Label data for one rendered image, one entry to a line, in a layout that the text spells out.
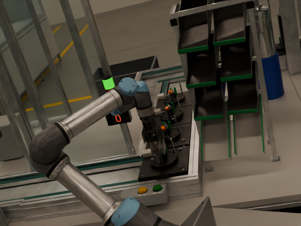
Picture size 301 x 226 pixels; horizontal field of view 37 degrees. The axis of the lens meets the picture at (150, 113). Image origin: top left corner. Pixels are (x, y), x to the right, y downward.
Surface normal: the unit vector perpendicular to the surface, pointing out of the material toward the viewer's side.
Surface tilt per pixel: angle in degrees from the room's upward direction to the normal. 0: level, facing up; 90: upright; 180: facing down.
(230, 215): 0
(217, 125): 45
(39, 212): 90
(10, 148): 90
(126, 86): 49
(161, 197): 90
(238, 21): 25
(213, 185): 0
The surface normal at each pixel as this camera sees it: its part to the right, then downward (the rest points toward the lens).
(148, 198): -0.11, 0.43
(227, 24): -0.35, -0.61
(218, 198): -0.25, -0.89
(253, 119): -0.37, -0.31
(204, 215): 0.88, -0.04
